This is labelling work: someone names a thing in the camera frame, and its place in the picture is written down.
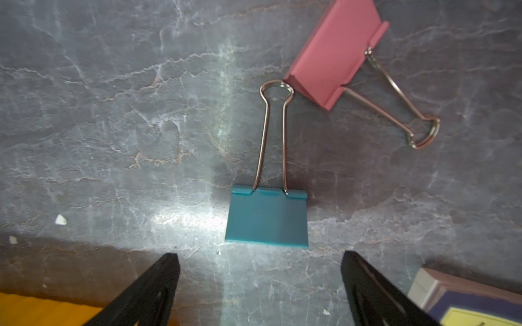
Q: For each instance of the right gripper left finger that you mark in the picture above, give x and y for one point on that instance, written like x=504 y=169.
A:
x=148 y=300

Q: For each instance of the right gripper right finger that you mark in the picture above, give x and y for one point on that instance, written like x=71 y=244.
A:
x=374 y=300

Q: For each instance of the yellow plastic storage box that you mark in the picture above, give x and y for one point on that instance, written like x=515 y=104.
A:
x=27 y=310

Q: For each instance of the teal binder clip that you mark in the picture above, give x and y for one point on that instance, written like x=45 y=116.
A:
x=265 y=215

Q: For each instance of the pink binder clip centre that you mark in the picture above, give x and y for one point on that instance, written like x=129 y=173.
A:
x=344 y=38

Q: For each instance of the dark blue notebook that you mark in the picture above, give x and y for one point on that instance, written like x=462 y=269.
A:
x=452 y=300

